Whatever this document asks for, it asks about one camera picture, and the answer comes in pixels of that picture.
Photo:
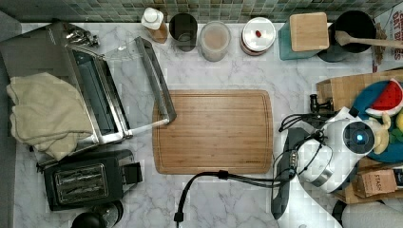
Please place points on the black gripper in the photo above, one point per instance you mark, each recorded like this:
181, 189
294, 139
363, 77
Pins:
315, 119

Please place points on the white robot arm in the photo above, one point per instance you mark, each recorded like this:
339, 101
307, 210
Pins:
326, 156

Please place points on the plush banana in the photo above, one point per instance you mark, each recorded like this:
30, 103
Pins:
381, 132

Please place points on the teal container with bamboo lid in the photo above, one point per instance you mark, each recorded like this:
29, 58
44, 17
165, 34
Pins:
303, 36

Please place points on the wooden spoon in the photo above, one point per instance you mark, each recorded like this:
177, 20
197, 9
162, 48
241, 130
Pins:
343, 38

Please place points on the plush watermelon slice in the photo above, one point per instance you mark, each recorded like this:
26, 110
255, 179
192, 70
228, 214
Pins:
389, 101

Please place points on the yellow plush fruit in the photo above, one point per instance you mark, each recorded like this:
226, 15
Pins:
399, 120

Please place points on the large bamboo cutting board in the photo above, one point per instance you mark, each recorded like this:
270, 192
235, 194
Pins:
216, 130

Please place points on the black utensil crock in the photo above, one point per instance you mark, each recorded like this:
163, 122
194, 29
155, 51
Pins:
357, 24

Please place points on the jar with white lid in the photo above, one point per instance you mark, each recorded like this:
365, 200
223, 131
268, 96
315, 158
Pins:
257, 36

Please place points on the brown tea box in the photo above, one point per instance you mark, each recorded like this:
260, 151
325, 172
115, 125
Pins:
375, 183

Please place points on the oat bites cereal box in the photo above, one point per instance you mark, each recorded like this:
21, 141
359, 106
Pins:
389, 26

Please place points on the clear jar of colourful cereal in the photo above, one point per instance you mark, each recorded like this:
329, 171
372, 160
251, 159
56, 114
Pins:
215, 38

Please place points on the dark smoked glass tumbler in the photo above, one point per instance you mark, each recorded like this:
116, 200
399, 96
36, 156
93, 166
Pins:
183, 28

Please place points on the white cap amber bottle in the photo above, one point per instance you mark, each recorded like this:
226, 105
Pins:
152, 20

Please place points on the silver toaster oven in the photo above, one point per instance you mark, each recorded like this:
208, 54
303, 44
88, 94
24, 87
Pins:
124, 89

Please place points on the black silver toaster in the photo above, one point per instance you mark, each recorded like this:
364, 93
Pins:
91, 179

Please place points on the black pepper grinder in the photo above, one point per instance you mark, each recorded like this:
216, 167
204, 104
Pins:
105, 215

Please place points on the beige folded towel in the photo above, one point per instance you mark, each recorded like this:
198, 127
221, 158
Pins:
48, 114

